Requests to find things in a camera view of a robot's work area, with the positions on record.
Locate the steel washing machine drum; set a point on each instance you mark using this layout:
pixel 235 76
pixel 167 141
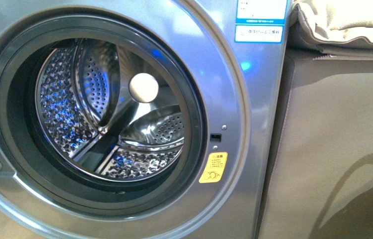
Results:
pixel 107 112

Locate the grey front-load washing machine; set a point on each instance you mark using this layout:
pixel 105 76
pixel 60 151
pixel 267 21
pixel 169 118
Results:
pixel 227 93

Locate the yellow warning sticker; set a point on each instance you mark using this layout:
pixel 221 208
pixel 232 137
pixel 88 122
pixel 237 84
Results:
pixel 214 167

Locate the white blue small label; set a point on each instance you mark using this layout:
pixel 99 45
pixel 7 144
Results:
pixel 259 33

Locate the white blue energy label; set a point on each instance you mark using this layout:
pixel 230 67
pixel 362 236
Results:
pixel 261 12

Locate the beige leather sofa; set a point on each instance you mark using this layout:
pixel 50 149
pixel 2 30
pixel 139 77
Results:
pixel 319 180

